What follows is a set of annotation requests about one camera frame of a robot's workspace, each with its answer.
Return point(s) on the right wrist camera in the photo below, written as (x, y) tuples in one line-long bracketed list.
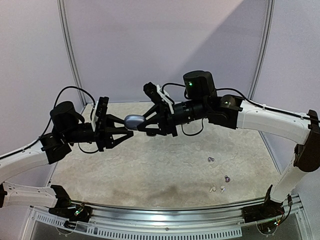
[(158, 96)]

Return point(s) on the aluminium corner post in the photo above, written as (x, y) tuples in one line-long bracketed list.
[(266, 30), (61, 5)]

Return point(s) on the aluminium left corner post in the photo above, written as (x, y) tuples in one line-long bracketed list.
[(61, 5)]

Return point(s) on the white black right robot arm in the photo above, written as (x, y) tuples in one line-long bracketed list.
[(235, 111)]

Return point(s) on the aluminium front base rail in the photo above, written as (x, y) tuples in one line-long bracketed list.
[(221, 222)]

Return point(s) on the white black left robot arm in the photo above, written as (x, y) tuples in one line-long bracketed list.
[(69, 128)]

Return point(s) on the white earbud left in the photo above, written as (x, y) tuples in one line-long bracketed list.
[(213, 189)]

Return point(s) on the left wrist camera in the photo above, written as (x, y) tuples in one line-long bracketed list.
[(98, 111)]

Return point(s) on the blue-grey earbud charging case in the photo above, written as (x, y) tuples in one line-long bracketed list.
[(132, 121)]

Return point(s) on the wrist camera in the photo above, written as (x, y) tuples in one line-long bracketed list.
[(98, 111), (158, 96)]

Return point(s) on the aluminium back wall rail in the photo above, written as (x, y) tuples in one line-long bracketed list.
[(141, 101)]

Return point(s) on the aluminium right corner post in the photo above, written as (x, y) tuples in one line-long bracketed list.
[(266, 30)]

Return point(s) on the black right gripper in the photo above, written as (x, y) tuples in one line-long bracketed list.
[(169, 120)]

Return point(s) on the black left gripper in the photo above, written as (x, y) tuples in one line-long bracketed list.
[(102, 137)]

